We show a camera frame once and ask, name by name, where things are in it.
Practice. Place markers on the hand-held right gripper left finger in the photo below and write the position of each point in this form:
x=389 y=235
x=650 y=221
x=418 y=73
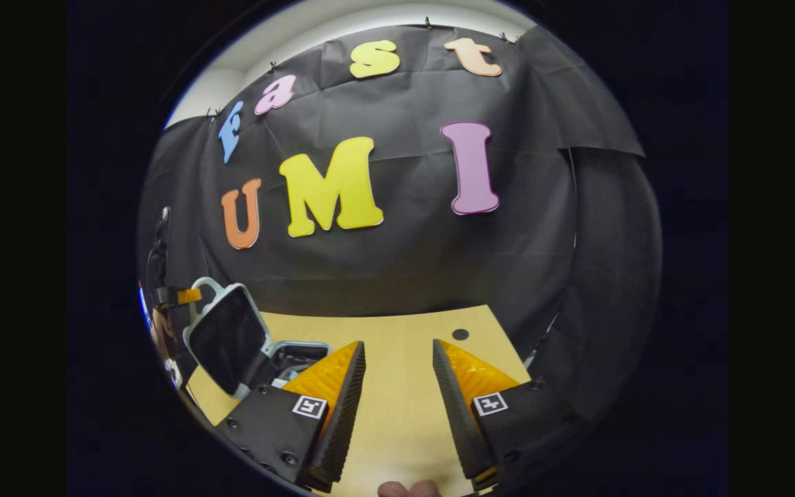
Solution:
x=346 y=421

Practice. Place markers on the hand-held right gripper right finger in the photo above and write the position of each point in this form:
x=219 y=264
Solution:
x=456 y=414

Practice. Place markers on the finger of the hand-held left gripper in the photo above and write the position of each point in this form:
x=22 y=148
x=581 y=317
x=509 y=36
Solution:
x=166 y=296

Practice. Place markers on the pale blue small suitcase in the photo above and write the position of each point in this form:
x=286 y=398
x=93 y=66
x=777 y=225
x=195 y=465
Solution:
x=228 y=338

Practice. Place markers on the black table grommet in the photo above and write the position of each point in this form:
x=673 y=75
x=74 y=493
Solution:
x=460 y=334

